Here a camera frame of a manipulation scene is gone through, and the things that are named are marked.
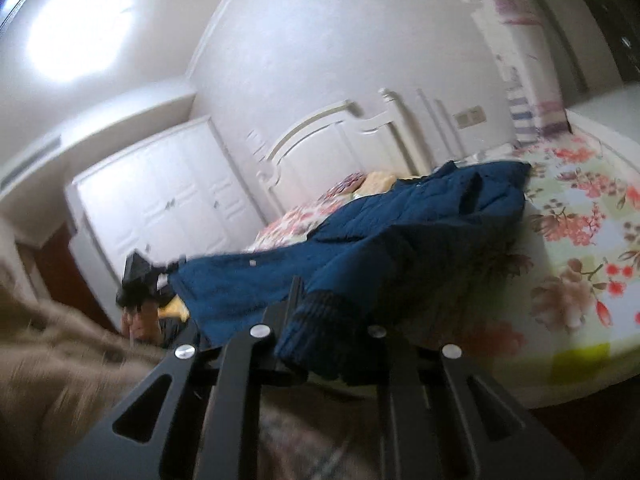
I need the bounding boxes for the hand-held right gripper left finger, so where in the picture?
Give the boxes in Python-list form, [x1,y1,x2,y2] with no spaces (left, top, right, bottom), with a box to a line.
[55,275,306,480]

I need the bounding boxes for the white wardrobe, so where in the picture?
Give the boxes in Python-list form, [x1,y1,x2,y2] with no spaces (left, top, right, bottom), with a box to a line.
[65,116,266,271]

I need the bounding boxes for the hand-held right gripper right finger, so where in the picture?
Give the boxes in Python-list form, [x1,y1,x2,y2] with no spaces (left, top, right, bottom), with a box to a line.
[366,326,586,480]

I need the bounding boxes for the yellow pillow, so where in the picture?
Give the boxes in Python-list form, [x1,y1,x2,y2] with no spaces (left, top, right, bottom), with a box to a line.
[352,171,401,195]

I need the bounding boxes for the purple patterned cushion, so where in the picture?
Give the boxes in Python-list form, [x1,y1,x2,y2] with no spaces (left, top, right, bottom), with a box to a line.
[325,172,368,198]

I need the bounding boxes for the printed curtain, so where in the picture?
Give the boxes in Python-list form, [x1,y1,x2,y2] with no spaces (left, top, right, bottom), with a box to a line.
[470,0,573,146]

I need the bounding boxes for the dark window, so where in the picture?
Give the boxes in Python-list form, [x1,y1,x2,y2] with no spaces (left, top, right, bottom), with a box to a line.
[510,0,640,96]

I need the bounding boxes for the wall socket plate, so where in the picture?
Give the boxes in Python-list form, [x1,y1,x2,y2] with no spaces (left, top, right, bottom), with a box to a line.
[454,106,487,128]

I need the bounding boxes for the ceiling light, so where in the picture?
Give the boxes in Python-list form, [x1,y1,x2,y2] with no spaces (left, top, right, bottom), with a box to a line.
[25,0,138,83]

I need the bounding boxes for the person's left hand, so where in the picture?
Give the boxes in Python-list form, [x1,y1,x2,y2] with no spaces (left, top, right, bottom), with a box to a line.
[122,306,162,347]

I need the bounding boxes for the floral quilt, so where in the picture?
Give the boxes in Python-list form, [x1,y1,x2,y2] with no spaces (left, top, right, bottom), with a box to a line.
[245,135,640,396]

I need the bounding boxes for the blue puffer jacket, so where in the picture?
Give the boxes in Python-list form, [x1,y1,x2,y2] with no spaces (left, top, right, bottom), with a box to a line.
[170,160,532,386]

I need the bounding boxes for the person's left forearm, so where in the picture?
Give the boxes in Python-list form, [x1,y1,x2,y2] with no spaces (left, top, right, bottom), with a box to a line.
[0,247,211,480]

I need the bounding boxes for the white bed headboard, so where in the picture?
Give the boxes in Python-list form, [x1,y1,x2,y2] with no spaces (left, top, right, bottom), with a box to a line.
[245,87,451,221]

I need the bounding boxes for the white window sill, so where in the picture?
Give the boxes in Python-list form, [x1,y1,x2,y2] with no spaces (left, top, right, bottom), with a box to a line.
[565,87,640,141]

